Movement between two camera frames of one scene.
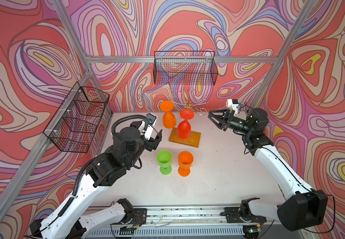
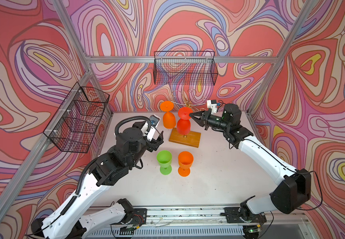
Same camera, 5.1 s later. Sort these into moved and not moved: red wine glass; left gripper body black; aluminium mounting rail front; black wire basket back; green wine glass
Moved: red wine glass
Not moved: black wire basket back; aluminium mounting rail front; green wine glass; left gripper body black
